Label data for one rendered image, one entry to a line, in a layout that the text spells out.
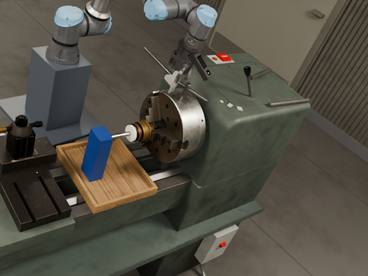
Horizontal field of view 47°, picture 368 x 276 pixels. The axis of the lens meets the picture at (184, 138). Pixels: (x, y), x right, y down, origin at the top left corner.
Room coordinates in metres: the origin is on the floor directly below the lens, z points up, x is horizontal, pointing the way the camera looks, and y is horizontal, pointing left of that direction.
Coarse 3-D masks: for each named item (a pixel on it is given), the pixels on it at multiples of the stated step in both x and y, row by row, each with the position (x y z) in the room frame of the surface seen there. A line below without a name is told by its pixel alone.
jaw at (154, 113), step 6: (156, 96) 1.51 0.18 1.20; (150, 102) 1.48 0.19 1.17; (156, 102) 1.49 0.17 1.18; (144, 108) 1.47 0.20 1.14; (150, 108) 1.46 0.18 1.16; (156, 108) 1.48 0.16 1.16; (150, 114) 1.45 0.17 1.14; (156, 114) 1.47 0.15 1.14; (150, 120) 1.43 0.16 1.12; (156, 120) 1.45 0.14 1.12
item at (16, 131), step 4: (12, 124) 1.06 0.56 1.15; (28, 124) 1.09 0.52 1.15; (16, 128) 1.05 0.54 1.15; (20, 128) 1.05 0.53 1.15; (24, 128) 1.06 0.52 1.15; (28, 128) 1.08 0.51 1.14; (32, 128) 1.10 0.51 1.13; (12, 132) 1.04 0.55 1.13; (16, 132) 1.04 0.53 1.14; (20, 132) 1.05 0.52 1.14; (24, 132) 1.06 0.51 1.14; (28, 132) 1.07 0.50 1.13; (16, 136) 1.04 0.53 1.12; (20, 136) 1.04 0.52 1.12; (24, 136) 1.05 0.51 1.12
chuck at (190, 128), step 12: (168, 96) 1.48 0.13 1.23; (180, 96) 1.51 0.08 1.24; (168, 108) 1.47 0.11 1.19; (180, 108) 1.45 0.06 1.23; (192, 108) 1.49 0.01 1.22; (168, 120) 1.45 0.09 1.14; (180, 120) 1.41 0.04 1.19; (192, 120) 1.45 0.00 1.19; (180, 132) 1.40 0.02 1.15; (192, 132) 1.42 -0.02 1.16; (156, 144) 1.46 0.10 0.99; (192, 144) 1.42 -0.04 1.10; (156, 156) 1.45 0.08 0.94; (168, 156) 1.41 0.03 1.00; (180, 156) 1.39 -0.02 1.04
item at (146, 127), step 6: (144, 120) 1.42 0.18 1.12; (138, 126) 1.37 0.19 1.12; (144, 126) 1.38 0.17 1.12; (150, 126) 1.39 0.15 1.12; (138, 132) 1.35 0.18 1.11; (144, 132) 1.36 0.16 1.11; (150, 132) 1.38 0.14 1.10; (138, 138) 1.34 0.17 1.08; (144, 138) 1.36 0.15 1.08; (150, 138) 1.38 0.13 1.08
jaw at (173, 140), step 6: (156, 132) 1.39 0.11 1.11; (162, 132) 1.41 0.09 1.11; (168, 132) 1.42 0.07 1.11; (156, 138) 1.39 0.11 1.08; (162, 138) 1.37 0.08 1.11; (168, 138) 1.38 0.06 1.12; (174, 138) 1.39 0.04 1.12; (168, 144) 1.37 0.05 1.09; (174, 144) 1.37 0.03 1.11; (180, 144) 1.38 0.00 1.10; (186, 144) 1.40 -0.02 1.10
